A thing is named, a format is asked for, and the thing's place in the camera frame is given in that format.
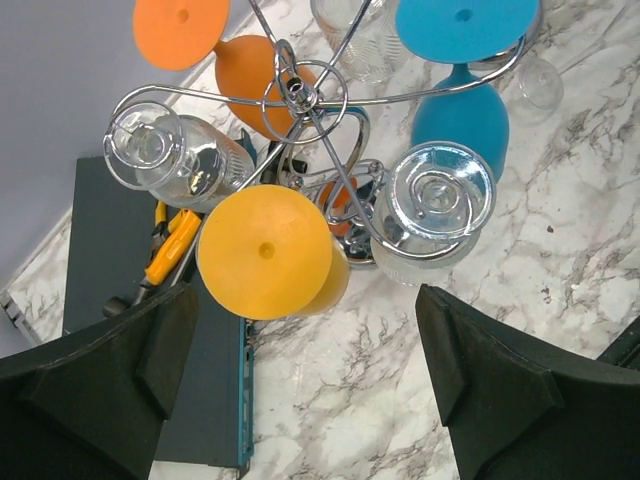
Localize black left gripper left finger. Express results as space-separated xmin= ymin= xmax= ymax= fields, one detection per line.
xmin=1 ymin=303 xmax=185 ymax=479

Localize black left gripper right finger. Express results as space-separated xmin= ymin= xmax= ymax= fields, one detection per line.
xmin=415 ymin=285 xmax=639 ymax=479

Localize yellow plastic goblet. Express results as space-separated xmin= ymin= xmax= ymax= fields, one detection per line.
xmin=196 ymin=185 xmax=350 ymax=321

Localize blue plastic goblet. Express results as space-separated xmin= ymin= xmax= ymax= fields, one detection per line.
xmin=396 ymin=0 xmax=538 ymax=180

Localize chrome wine glass rack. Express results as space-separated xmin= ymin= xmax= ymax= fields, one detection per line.
xmin=102 ymin=0 xmax=531 ymax=271
xmin=469 ymin=4 xmax=544 ymax=72

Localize orange plastic goblet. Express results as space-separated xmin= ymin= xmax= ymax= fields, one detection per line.
xmin=132 ymin=0 xmax=361 ymax=239

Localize clear patterned wine glass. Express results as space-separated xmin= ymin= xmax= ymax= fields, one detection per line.
xmin=310 ymin=0 xmax=410 ymax=83

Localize grey metal faucet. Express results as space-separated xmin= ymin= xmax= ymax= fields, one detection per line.
xmin=102 ymin=239 xmax=201 ymax=319

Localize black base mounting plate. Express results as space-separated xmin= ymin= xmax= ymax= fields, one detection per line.
xmin=597 ymin=329 xmax=640 ymax=371

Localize yellow black crimping tool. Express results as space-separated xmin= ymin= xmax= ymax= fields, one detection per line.
xmin=145 ymin=210 xmax=201 ymax=286

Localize black pipe fitting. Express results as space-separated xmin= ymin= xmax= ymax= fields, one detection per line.
xmin=261 ymin=146 xmax=308 ymax=185

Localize yellow handled pliers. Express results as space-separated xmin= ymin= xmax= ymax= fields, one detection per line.
xmin=149 ymin=201 xmax=183 ymax=261

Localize dark blue network switch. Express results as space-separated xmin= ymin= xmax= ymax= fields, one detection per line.
xmin=63 ymin=157 xmax=254 ymax=479

